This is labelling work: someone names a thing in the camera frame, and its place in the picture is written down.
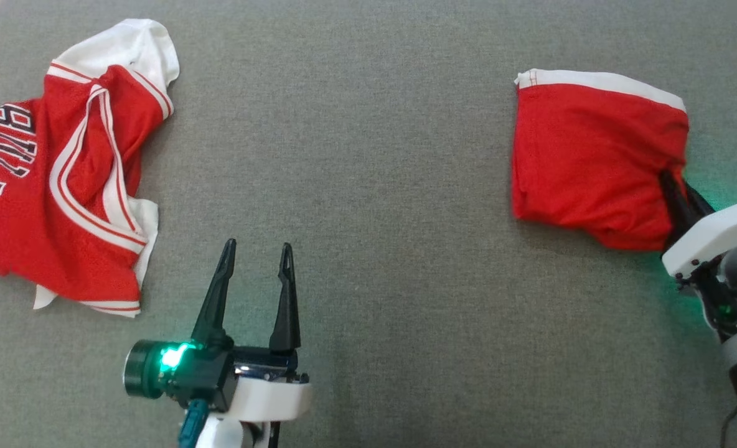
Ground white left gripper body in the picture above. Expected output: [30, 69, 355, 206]
[163, 341, 313, 430]

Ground red and white basketball jersey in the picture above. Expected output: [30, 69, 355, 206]
[0, 19, 181, 318]

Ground red shorts with white band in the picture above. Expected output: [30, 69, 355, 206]
[510, 68, 690, 251]

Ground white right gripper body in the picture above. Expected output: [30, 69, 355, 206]
[662, 202, 737, 293]

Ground large grey sofa seat cushion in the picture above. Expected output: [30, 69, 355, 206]
[0, 0, 737, 448]

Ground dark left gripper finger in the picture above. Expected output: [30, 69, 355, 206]
[269, 243, 302, 353]
[191, 238, 237, 349]

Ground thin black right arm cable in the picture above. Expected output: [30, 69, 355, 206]
[719, 404, 737, 448]

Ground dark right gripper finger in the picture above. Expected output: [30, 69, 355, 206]
[683, 182, 716, 218]
[658, 169, 694, 250]

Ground teal left gripper cable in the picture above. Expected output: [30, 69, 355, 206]
[177, 398, 210, 448]

